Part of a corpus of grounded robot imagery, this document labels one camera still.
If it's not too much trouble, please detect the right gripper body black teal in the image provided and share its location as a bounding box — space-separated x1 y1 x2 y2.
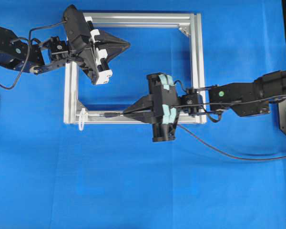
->
147 73 180 142

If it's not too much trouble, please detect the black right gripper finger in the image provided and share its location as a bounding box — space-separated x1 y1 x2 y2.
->
123 113 155 124
123 94 153 114

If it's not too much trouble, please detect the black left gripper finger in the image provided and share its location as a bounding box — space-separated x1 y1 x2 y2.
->
99 45 130 63
95 30 131 47

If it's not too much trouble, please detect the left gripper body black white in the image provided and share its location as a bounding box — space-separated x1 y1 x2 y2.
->
62 5 112 85

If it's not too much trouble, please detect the black usb cable wire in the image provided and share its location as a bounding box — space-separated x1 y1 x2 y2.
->
104 111 286 161

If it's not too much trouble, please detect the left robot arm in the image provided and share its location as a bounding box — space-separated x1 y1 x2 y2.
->
0 5 130 85

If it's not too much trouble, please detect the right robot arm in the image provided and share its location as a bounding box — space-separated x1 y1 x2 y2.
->
123 71 286 142

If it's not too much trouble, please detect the white zip tie loop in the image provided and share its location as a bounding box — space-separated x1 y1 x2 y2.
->
78 108 89 131

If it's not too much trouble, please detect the blue table cloth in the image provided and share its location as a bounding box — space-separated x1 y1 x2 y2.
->
0 0 286 229

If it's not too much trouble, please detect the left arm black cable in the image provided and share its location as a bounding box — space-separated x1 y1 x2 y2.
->
0 20 69 91

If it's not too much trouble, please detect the aluminium extrusion frame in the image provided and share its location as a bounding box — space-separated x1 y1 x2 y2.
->
63 11 205 125

